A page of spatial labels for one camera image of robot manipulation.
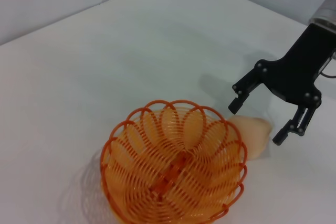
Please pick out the pale steamed bun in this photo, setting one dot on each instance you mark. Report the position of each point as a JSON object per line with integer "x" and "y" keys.
{"x": 253, "y": 134}

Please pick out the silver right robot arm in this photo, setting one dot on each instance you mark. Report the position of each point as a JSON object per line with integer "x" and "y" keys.
{"x": 328, "y": 11}

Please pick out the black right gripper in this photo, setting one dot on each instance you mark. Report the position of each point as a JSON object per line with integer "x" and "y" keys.
{"x": 299, "y": 77}

